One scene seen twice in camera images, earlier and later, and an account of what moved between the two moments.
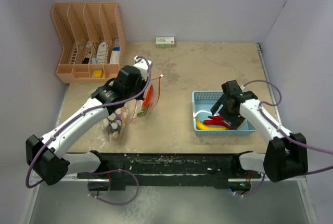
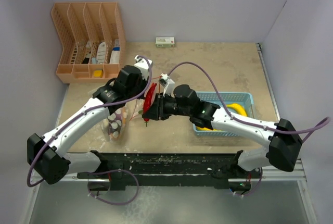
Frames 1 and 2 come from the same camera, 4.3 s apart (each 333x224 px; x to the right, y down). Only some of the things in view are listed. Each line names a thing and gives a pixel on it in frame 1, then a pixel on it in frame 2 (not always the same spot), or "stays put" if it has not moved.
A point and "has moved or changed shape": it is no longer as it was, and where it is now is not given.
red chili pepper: (217, 120) has moved or changed shape
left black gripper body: (140, 86) stays put
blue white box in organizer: (115, 53) stays put
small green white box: (166, 41) stays put
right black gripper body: (232, 112) to (166, 106)
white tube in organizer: (101, 52) stays put
